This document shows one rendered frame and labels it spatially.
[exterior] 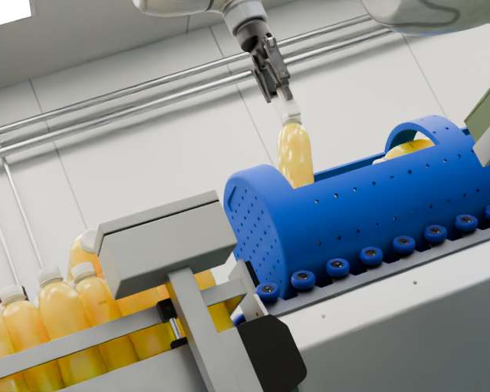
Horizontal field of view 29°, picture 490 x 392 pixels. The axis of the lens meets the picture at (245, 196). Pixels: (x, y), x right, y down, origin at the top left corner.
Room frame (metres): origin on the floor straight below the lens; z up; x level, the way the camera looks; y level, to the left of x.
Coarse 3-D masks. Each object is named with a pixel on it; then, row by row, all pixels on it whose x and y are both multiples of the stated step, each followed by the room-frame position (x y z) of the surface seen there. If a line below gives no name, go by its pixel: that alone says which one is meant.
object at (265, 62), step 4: (256, 52) 1.90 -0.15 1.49; (260, 52) 1.90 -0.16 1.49; (256, 56) 1.91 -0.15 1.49; (260, 56) 1.90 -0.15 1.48; (260, 60) 1.91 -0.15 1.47; (264, 60) 1.90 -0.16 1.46; (268, 60) 1.90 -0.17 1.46; (264, 64) 1.90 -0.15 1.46; (268, 64) 1.90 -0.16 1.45; (268, 68) 1.90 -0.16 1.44; (272, 68) 1.89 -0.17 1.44; (272, 72) 1.89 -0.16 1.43; (272, 76) 1.90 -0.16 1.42; (276, 76) 1.89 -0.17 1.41; (276, 80) 1.89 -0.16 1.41; (276, 84) 1.88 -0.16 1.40; (280, 84) 1.89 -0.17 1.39; (288, 84) 1.90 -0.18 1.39; (276, 88) 1.89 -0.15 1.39
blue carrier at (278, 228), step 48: (240, 192) 1.80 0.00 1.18; (288, 192) 1.74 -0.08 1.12; (336, 192) 1.77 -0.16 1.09; (384, 192) 1.81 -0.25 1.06; (432, 192) 1.86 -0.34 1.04; (480, 192) 1.91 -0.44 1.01; (240, 240) 1.90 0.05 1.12; (288, 240) 1.73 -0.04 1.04; (336, 240) 1.78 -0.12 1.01; (384, 240) 1.84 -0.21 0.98; (288, 288) 1.79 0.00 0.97
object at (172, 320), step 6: (162, 300) 1.53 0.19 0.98; (168, 300) 1.53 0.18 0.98; (156, 306) 1.54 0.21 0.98; (162, 306) 1.53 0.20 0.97; (168, 306) 1.53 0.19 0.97; (162, 312) 1.53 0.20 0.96; (168, 312) 1.53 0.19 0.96; (174, 312) 1.53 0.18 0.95; (162, 318) 1.54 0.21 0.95; (168, 318) 1.53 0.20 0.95; (174, 318) 1.54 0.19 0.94; (174, 324) 1.53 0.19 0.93; (174, 330) 1.53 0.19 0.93; (174, 336) 1.54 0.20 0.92; (180, 336) 1.53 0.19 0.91; (174, 342) 1.53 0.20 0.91; (180, 342) 1.53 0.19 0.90; (186, 342) 1.54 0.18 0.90
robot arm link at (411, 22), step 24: (360, 0) 1.28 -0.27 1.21; (384, 0) 1.24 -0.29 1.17; (408, 0) 1.22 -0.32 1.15; (432, 0) 1.23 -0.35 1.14; (456, 0) 1.24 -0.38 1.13; (480, 0) 1.27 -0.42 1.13; (384, 24) 1.28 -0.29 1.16; (408, 24) 1.26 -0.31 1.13; (432, 24) 1.27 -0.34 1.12; (456, 24) 1.29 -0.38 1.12; (480, 24) 1.33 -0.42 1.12
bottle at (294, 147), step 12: (288, 120) 1.90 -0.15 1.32; (288, 132) 1.89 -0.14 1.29; (300, 132) 1.89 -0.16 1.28; (288, 144) 1.88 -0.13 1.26; (300, 144) 1.88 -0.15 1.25; (288, 156) 1.88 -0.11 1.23; (300, 156) 1.88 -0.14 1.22; (288, 168) 1.87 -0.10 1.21; (300, 168) 1.87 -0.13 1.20; (312, 168) 1.90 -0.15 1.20; (288, 180) 1.87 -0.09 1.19; (300, 180) 1.87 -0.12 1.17; (312, 180) 1.89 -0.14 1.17
